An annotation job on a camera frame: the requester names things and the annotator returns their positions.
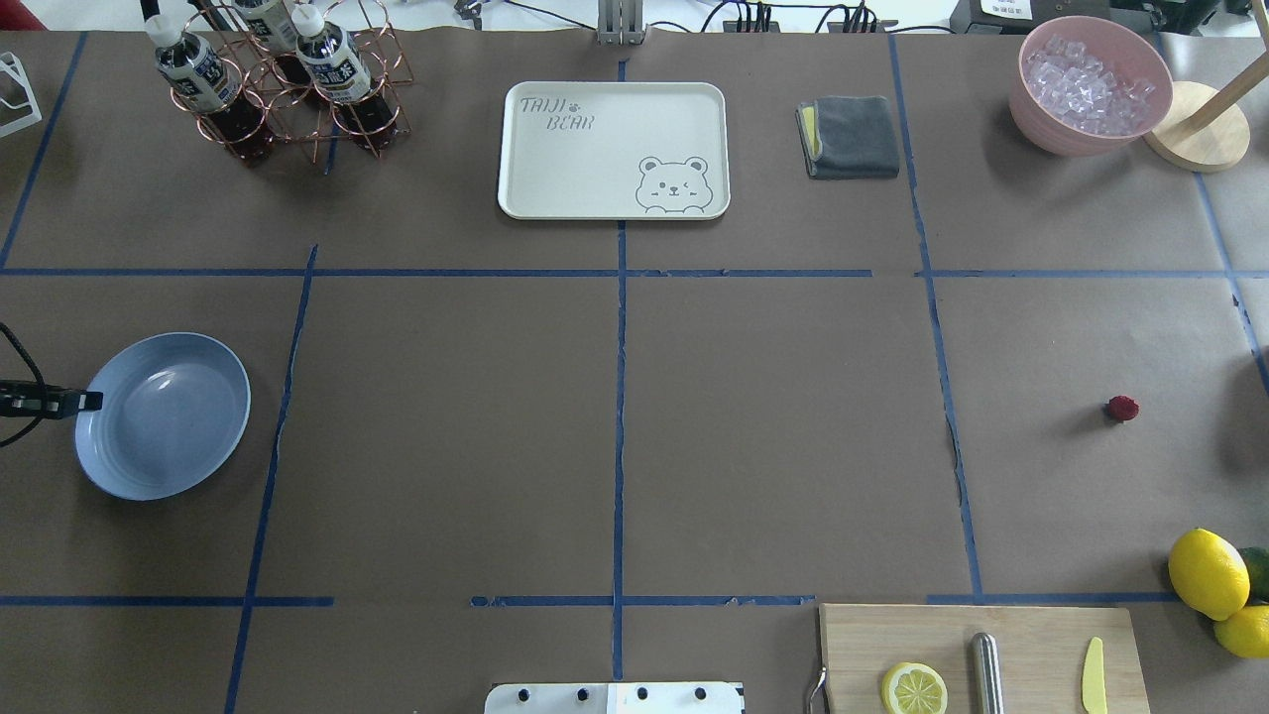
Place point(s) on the wooden stand with pole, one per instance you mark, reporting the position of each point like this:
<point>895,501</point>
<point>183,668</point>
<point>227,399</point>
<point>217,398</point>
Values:
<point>1217,86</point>

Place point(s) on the grey folded cloth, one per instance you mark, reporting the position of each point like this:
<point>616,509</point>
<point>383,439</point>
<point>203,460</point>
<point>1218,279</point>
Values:
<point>848,137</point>

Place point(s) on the wooden cutting board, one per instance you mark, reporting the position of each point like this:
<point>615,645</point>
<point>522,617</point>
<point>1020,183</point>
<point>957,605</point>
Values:
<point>1041,651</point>

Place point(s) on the tea bottle right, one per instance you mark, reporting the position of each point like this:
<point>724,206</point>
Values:
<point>333,60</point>

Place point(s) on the steel cylinder tool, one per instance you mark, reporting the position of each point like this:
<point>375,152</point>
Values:
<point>988,672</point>

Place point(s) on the pink bowl with ice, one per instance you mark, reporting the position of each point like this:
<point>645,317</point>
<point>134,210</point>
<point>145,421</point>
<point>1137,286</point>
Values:
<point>1084,86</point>

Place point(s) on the tea bottle back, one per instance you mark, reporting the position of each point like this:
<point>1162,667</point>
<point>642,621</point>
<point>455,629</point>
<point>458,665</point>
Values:
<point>270,24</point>

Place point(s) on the yellow plastic knife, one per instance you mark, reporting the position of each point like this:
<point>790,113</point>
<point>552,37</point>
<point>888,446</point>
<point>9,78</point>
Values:
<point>1094,694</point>

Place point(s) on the white wire cup rack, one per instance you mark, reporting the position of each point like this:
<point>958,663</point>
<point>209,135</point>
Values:
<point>18,98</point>

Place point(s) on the tea bottle left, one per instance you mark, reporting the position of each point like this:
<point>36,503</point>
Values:
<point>207,86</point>

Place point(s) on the whole yellow lemon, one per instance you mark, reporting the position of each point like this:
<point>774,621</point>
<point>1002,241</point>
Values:
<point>1208,574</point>

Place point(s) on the copper wire bottle rack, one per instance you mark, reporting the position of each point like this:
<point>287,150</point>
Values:
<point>299,115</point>

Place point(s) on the tea bottle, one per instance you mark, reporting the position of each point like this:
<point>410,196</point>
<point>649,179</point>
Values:
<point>270,24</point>
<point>207,86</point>
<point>333,60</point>

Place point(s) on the blue plate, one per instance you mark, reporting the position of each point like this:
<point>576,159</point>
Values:
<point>173,408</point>

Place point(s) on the green avocado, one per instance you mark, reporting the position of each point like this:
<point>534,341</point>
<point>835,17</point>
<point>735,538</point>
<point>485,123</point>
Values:
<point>1256,561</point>

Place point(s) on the lemon half slice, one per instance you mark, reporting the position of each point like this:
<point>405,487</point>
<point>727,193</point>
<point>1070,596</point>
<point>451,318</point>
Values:
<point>913,687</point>

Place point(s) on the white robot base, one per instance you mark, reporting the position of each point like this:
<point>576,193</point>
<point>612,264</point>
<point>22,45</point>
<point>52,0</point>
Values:
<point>618,697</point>

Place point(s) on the cream bear tray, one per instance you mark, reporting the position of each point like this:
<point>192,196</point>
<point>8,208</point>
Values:
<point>593,150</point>

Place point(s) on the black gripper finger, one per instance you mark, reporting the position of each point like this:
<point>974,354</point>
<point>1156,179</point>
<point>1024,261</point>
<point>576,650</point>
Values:
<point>47,401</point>

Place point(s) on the red strawberry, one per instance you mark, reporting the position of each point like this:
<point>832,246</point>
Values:
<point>1121,409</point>

